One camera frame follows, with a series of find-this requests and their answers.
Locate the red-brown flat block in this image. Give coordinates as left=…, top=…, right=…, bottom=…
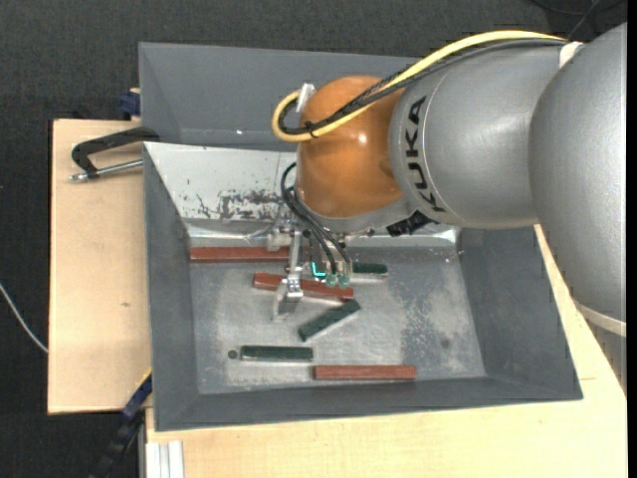
left=313, top=363, right=418, bottom=381
left=188, top=245, right=293, bottom=264
left=252, top=272, right=356, bottom=302

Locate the grey metal bin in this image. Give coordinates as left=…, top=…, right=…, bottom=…
left=137, top=41, right=584, bottom=432

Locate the pale wood board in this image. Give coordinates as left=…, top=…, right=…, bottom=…
left=47, top=119, right=153, bottom=415

